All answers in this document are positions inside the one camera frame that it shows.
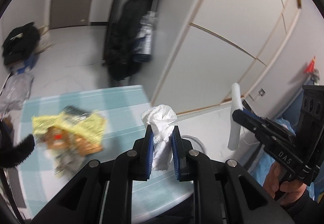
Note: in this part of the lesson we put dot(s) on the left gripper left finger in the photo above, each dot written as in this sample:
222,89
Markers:
147,154

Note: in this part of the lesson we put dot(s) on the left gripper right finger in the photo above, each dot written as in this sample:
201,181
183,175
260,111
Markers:
179,155

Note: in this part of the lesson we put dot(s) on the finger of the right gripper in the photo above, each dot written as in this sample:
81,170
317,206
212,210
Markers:
250,121

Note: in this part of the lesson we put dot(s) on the white tissue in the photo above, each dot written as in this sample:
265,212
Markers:
161,119

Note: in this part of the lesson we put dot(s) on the yellow snack wrapper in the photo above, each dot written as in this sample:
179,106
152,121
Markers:
70,137

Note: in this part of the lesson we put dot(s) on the black hanging coat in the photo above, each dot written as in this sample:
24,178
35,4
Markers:
119,57

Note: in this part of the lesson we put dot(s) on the silver folded umbrella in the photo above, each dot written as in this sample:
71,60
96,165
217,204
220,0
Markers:
144,38

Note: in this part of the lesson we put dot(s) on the grey plastic bag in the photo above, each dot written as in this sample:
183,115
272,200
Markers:
16,91

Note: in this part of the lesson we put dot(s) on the beige tote bag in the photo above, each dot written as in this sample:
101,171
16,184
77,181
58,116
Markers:
45,40

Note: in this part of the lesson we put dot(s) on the black clothes pile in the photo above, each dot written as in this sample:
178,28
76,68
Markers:
20,44

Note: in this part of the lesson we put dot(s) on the red wall hook item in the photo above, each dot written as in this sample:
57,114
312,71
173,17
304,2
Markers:
311,66

